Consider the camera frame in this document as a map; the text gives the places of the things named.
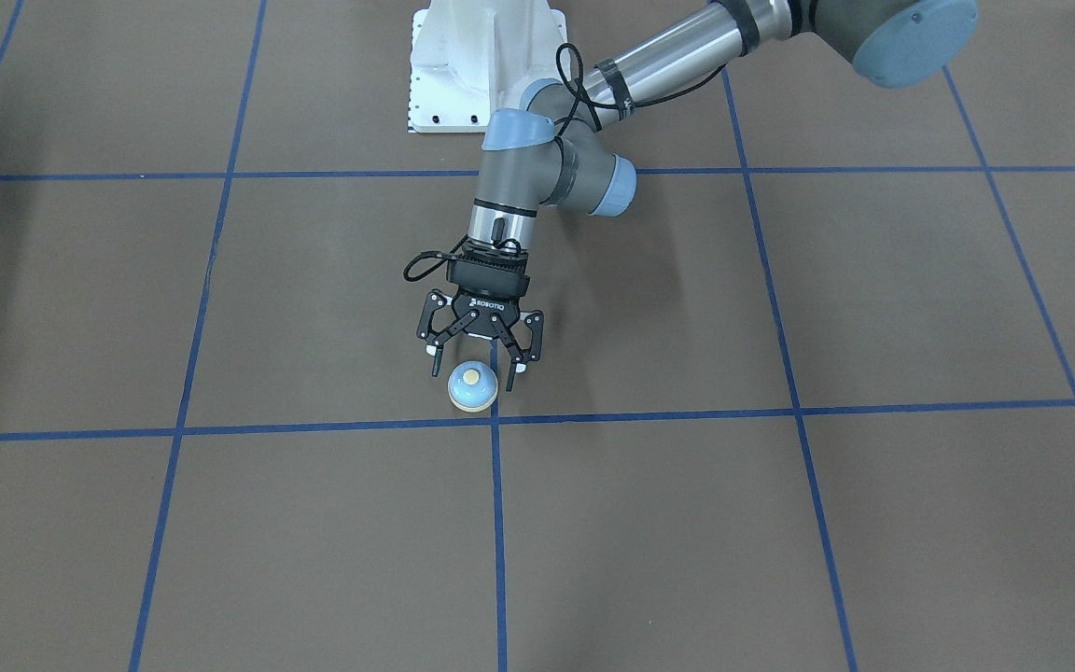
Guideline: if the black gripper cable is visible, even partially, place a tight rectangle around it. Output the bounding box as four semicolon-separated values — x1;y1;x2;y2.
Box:
403;43;727;285

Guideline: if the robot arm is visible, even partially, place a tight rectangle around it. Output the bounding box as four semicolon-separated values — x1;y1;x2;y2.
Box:
415;1;980;377

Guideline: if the white camera pole base plate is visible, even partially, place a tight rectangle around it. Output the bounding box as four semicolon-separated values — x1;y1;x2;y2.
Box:
407;1;568;133

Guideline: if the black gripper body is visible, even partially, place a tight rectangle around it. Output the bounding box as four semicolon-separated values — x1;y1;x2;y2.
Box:
418;254;546;363

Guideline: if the blue call bell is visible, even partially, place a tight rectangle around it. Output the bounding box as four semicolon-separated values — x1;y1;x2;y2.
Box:
445;360;498;413

